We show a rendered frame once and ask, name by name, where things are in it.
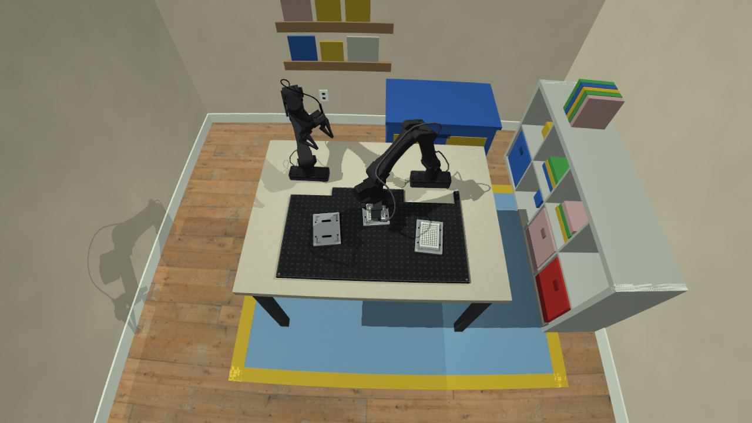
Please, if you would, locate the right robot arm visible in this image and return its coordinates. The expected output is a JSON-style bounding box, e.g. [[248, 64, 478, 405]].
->
[[281, 85, 330, 179]]

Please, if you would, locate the white rectangular plate holder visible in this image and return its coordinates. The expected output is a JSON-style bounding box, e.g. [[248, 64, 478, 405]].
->
[[313, 212, 341, 247]]

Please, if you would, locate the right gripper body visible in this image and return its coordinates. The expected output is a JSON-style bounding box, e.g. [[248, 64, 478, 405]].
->
[[295, 109, 323, 142]]

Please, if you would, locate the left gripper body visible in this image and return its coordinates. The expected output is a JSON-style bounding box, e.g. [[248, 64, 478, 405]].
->
[[361, 190, 392, 217]]

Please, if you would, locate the black perforated breadboard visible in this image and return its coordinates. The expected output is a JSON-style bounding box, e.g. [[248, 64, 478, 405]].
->
[[276, 187, 470, 284]]

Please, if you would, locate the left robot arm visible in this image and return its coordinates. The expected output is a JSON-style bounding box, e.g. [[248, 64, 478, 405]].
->
[[353, 119, 452, 202]]

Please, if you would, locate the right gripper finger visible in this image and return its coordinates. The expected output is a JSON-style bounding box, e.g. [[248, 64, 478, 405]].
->
[[319, 119, 334, 138], [300, 132, 318, 150]]

